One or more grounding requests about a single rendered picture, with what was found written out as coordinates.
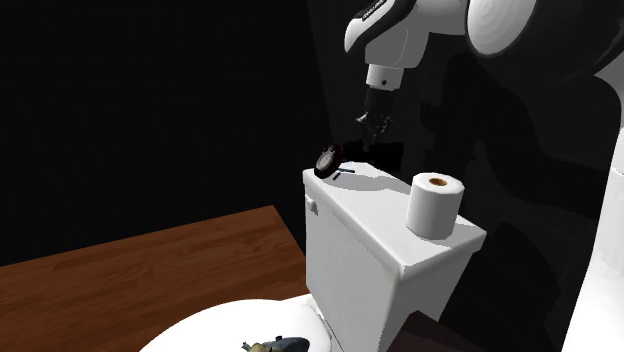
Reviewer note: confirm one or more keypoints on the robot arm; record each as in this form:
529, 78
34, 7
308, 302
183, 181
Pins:
400, 39

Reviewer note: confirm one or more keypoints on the white toilet paper roll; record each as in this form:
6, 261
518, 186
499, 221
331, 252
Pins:
431, 207

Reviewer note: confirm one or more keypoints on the round dark red clock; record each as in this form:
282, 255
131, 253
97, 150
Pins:
325, 161

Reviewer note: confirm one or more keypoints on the dark blue pen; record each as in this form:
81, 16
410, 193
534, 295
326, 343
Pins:
344, 171

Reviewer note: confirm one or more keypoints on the small dark figure toy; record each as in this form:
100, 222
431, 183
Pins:
278, 345

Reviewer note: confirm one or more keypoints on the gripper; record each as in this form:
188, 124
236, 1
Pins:
378, 105

